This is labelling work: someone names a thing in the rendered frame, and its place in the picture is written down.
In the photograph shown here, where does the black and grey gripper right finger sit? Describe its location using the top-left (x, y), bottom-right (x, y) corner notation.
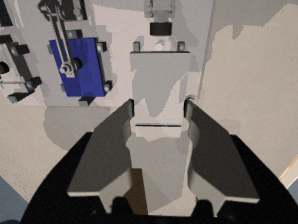
top-left (183, 99), bottom-right (298, 224)

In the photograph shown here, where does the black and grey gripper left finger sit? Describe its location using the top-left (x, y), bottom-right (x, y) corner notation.
top-left (19, 98), bottom-right (134, 224)

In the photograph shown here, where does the blue rectangular block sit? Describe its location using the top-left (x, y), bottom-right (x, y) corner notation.
top-left (49, 37), bottom-right (108, 97)

